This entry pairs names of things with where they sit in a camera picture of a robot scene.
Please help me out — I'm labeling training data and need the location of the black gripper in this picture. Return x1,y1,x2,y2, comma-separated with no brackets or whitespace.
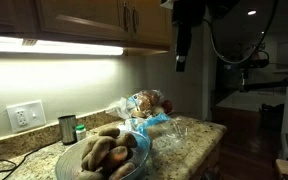
174,23,193,73

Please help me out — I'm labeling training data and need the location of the clear bread bag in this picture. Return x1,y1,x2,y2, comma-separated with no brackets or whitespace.
127,89,165,119

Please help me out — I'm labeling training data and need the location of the blue clear plastic potato bag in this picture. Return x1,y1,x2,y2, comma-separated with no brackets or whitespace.
117,113,190,158

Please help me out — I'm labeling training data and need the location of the brown potato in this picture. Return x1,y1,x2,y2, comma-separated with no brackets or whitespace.
100,145,129,171
75,169,105,180
81,135,117,171
98,127,121,138
115,132,138,149
108,162,137,180

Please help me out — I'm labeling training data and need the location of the clear glass bowl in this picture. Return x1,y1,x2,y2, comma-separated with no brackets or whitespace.
54,129,152,180

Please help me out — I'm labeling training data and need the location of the red round produce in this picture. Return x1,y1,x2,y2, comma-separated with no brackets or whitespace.
162,99,174,114

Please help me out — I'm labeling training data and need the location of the red bicycle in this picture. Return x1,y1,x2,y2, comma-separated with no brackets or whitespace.
238,42,271,69

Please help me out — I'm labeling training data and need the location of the under-cabinet light strip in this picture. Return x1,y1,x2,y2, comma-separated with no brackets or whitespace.
0,34,124,57

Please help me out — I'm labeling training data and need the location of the dark floor bin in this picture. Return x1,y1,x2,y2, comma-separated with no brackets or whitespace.
260,103,285,131

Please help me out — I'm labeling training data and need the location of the white pill bottle green cap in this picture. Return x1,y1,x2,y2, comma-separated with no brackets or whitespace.
75,124,87,142

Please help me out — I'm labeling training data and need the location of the metal cup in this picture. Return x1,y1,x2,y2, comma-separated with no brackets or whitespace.
57,114,78,145

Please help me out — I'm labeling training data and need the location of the metal cabinet handle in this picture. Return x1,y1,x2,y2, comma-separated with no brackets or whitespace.
122,1,131,33
131,6,140,34

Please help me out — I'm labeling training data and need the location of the black camera stand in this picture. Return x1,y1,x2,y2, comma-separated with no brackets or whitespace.
223,49,288,94

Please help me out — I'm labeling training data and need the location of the wooden wall cabinet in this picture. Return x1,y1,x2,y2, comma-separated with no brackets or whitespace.
0,0,173,56

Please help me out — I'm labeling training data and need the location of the white outlet switch plate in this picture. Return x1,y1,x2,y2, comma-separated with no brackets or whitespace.
6,99,47,134

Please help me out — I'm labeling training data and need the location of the black power cord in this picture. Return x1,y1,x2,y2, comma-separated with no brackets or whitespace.
0,141,63,176

